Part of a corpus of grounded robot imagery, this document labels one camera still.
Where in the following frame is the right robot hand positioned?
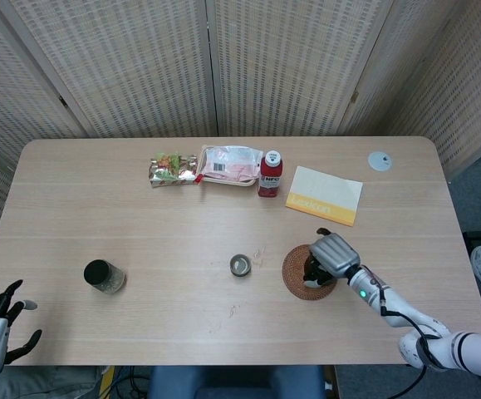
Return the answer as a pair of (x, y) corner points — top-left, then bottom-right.
(304, 227), (361, 290)

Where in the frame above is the black teapot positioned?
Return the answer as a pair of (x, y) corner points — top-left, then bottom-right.
(303, 253), (339, 290)

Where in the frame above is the woven rattan coaster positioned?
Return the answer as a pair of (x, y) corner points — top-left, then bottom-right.
(281, 244), (341, 301)

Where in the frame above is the grey fabric cover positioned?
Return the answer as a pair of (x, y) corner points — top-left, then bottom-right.
(0, 365), (104, 399)

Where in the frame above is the yellow white Lexicon book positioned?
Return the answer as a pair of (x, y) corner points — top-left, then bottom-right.
(285, 165), (365, 228)

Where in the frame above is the dark ceramic teacup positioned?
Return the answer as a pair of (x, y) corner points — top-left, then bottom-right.
(228, 254), (253, 278)

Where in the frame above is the red NFC juice bottle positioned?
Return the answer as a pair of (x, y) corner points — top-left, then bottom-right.
(258, 150), (283, 199)

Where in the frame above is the glass jar with black lid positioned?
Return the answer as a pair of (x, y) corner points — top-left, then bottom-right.
(83, 259), (126, 295)

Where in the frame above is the beige food container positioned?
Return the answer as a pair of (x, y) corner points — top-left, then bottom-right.
(198, 144), (262, 187)

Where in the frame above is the pink plastic bag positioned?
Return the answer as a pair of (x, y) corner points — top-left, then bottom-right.
(201, 145), (264, 183)

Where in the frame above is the green snack packet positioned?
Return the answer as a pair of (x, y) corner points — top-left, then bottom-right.
(156, 151), (185, 175)

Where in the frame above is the silver red foil packet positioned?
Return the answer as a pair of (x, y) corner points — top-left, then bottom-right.
(148, 153), (202, 189)

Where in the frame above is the woven folding screen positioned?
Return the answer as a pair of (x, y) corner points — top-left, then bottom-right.
(0, 0), (481, 278)

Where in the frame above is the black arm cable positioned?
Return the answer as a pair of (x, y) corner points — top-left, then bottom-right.
(379, 282), (443, 399)

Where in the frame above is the round grey cable grommet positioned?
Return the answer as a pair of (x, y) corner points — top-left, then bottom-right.
(367, 151), (393, 171)

